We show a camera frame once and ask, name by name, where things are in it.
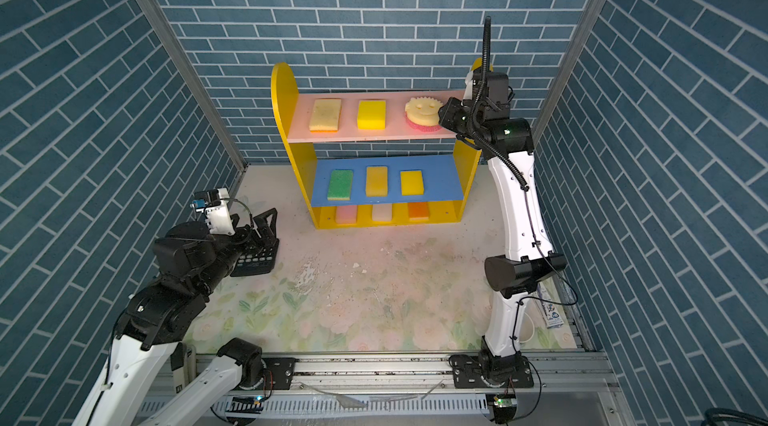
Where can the pale yellow tan sponge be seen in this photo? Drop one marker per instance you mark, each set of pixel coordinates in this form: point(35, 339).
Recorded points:
point(325, 115)

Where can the aluminium front rail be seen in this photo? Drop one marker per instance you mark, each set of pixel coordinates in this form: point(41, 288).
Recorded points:
point(571, 387)

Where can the yellow shelf pink blue boards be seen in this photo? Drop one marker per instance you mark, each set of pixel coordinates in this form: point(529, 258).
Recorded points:
point(447, 178)

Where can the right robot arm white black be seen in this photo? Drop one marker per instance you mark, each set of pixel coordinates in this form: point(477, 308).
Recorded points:
point(528, 259)

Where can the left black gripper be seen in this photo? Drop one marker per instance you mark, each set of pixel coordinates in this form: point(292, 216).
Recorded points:
point(265, 233)

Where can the bright yellow sponge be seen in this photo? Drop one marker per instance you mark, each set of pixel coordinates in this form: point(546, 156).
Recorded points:
point(372, 115)
point(411, 182)

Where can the orange sponge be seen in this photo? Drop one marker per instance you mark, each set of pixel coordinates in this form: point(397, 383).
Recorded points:
point(418, 211)

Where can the black calculator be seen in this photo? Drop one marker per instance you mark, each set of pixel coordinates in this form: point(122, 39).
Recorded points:
point(255, 262)

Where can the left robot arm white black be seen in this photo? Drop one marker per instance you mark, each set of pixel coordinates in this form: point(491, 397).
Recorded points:
point(147, 333)

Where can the beige pale pink sponge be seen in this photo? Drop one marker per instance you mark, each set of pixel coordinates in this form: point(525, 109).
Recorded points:
point(382, 213)

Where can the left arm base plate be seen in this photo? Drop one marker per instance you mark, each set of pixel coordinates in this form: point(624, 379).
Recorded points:
point(282, 373)

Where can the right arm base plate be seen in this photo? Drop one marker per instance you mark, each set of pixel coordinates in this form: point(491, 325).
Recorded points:
point(484, 371)

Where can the green sponge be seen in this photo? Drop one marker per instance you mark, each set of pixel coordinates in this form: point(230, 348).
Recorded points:
point(340, 185)

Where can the smiley face round sponge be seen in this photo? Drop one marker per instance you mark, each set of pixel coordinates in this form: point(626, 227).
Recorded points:
point(422, 113)

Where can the toothpaste box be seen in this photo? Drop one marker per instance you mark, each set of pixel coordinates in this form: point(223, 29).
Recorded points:
point(549, 308)

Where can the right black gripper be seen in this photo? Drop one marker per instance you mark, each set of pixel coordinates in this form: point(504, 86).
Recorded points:
point(447, 120)

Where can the yellow sponge rectangle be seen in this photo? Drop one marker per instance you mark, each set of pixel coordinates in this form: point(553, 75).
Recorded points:
point(376, 181)

